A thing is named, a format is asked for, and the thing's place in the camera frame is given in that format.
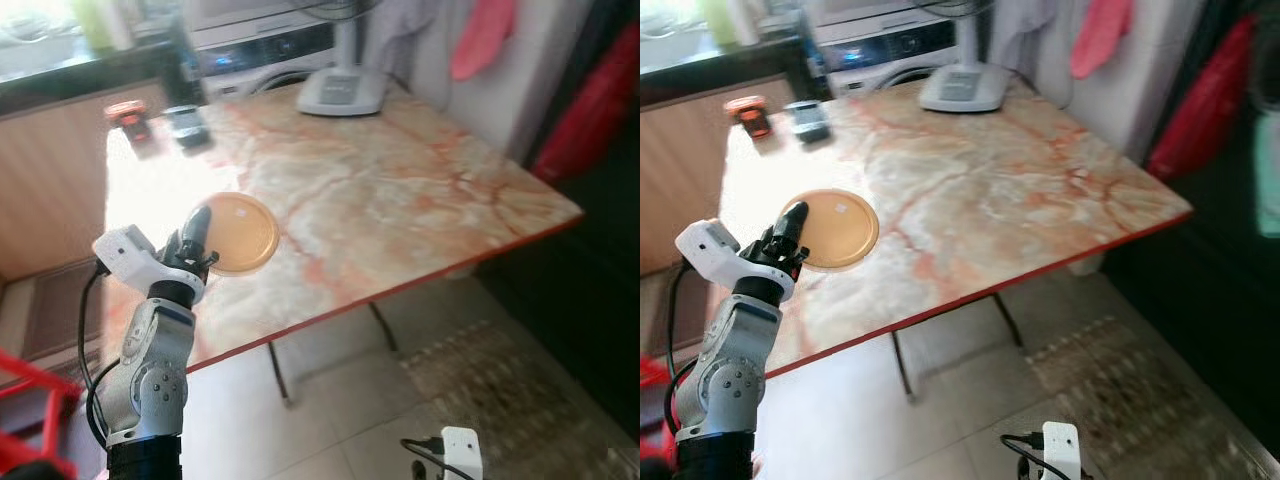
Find round orange plate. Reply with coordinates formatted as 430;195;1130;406
790;188;881;271
196;192;281;277

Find wooden cabinet with black counter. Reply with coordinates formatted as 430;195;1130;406
640;45;791;276
0;45;171;361

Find dark bottle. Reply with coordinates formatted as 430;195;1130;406
785;10;829;101
160;10;206;106

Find red metal rack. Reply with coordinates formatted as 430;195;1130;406
0;345;83;480
640;355;681;471

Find silver washing machine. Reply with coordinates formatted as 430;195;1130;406
190;0;341;101
810;0;966;97

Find black wardrobe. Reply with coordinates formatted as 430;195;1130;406
475;0;641;411
1100;0;1280;421

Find white standing fan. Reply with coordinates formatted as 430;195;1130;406
918;0;1009;113
296;0;391;117

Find marble-pattern folding table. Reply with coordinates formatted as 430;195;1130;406
715;75;1194;403
100;80;585;406

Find green bottle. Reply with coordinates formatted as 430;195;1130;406
700;0;761;49
72;0;131;53

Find red hanging bag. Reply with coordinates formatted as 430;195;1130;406
530;20;641;186
1148;12;1259;183

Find grey hanging garment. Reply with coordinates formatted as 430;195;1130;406
985;0;1061;81
362;0;441;86

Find white cabinet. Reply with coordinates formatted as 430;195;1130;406
1035;0;1206;161
415;0;601;166

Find speckled brown floor mat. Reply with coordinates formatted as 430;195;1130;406
1025;318;1266;480
402;320;621;480

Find pink hanging cloth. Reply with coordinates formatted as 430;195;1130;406
1070;0;1135;79
450;0;517;81

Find mint green hanging bag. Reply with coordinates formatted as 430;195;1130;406
1253;110;1280;239

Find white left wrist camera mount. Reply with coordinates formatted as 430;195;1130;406
93;226;207;301
675;218;797;301

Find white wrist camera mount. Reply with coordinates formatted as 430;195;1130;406
675;218;797;301
93;226;207;301
1040;421;1083;480
441;427;484;480

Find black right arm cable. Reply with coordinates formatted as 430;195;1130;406
400;436;447;480
1000;432;1047;480

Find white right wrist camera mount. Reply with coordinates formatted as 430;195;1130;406
1040;421;1083;480
441;427;484;480

